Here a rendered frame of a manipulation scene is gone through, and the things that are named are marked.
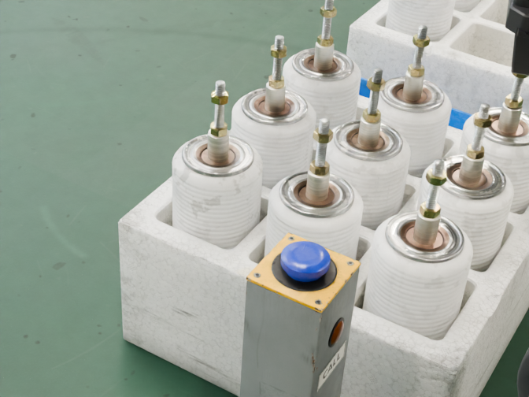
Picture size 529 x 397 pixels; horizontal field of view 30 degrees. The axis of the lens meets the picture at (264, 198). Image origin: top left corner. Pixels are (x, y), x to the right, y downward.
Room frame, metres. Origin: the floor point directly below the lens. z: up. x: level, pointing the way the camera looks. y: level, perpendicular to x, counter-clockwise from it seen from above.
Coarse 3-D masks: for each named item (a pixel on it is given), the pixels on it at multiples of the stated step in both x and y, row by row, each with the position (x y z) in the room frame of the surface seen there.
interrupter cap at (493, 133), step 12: (492, 108) 0.98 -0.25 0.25; (492, 120) 0.96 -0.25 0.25; (528, 120) 0.96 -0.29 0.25; (492, 132) 0.93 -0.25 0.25; (504, 132) 0.94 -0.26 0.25; (516, 132) 0.94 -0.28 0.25; (528, 132) 0.93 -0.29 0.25; (504, 144) 0.91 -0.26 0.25; (516, 144) 0.91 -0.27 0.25; (528, 144) 0.91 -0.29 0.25
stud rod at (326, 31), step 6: (330, 0) 1.05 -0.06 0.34; (324, 6) 1.06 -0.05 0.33; (330, 6) 1.06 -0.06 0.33; (324, 18) 1.06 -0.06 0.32; (330, 18) 1.06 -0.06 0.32; (324, 24) 1.06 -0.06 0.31; (330, 24) 1.06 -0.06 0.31; (324, 30) 1.05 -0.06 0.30; (330, 30) 1.06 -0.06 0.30; (324, 36) 1.05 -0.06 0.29
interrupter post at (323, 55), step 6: (318, 48) 1.05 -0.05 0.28; (324, 48) 1.05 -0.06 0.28; (330, 48) 1.05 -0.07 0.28; (318, 54) 1.05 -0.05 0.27; (324, 54) 1.05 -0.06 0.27; (330, 54) 1.05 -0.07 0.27; (318, 60) 1.05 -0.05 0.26; (324, 60) 1.05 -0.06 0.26; (330, 60) 1.05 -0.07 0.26; (318, 66) 1.05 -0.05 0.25; (324, 66) 1.05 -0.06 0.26; (330, 66) 1.05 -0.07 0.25
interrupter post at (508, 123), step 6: (504, 102) 0.95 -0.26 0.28; (504, 108) 0.94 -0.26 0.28; (510, 108) 0.94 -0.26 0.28; (522, 108) 0.94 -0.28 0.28; (504, 114) 0.94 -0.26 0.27; (510, 114) 0.94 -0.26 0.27; (516, 114) 0.94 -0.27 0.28; (504, 120) 0.94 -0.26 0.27; (510, 120) 0.94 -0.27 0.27; (516, 120) 0.94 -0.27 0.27; (498, 126) 0.94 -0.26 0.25; (504, 126) 0.94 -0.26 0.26; (510, 126) 0.94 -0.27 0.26; (516, 126) 0.94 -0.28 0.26; (510, 132) 0.94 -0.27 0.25
